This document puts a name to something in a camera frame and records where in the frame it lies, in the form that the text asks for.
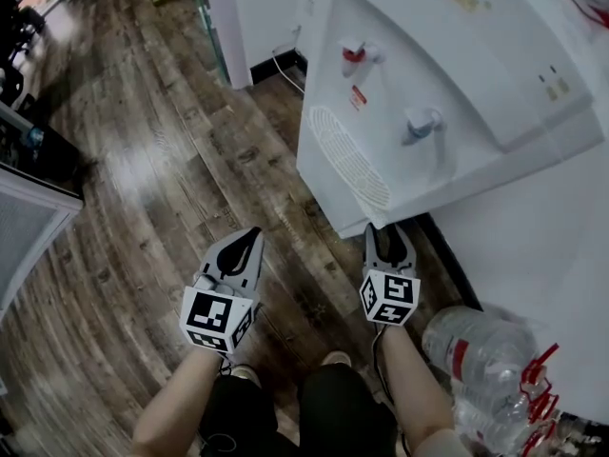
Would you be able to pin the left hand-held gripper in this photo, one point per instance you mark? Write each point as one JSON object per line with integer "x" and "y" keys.
{"x": 211, "y": 314}

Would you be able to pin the person's left forearm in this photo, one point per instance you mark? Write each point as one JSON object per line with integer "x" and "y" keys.
{"x": 176, "y": 403}

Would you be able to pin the white water dispenser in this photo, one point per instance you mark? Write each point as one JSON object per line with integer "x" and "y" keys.
{"x": 476, "y": 88}

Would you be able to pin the clear red-capped water jug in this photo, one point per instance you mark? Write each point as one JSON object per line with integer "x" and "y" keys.
{"x": 476, "y": 345}
{"x": 495, "y": 400}
{"x": 490, "y": 433}

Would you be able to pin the person's black shorts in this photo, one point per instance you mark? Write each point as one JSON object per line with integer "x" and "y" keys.
{"x": 333, "y": 417}

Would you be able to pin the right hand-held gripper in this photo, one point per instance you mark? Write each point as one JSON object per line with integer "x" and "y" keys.
{"x": 390, "y": 298}

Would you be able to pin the person's right shoe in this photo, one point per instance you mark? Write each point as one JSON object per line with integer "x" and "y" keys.
{"x": 337, "y": 359}

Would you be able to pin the person's shoe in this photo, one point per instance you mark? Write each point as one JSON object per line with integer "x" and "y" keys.
{"x": 337, "y": 359}
{"x": 245, "y": 371}

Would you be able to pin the person's left shoe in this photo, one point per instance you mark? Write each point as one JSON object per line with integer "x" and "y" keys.
{"x": 245, "y": 371}

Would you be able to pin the white drip tray grille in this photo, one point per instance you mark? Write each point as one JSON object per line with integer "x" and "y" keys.
{"x": 347, "y": 160}

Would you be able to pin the person's right forearm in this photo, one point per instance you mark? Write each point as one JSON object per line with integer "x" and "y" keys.
{"x": 416, "y": 388}

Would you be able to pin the person's beige shirt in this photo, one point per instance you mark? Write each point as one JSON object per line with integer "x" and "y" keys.
{"x": 445, "y": 443}

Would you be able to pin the glass partition with blinds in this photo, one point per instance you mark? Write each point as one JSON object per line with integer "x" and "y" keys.
{"x": 24, "y": 236}

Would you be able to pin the frosted glass door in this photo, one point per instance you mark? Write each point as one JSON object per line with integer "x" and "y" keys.
{"x": 207, "y": 22}

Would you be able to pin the black office chair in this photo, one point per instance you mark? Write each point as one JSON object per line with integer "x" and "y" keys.
{"x": 19, "y": 36}

